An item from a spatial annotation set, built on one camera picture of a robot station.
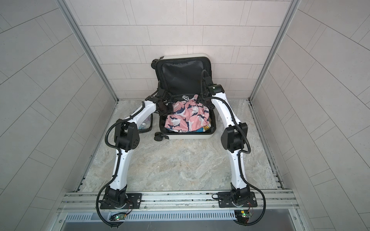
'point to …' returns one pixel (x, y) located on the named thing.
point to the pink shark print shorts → (186, 116)
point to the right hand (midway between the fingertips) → (201, 101)
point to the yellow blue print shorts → (204, 128)
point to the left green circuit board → (117, 216)
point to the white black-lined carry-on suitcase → (181, 75)
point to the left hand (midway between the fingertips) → (176, 109)
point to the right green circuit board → (243, 216)
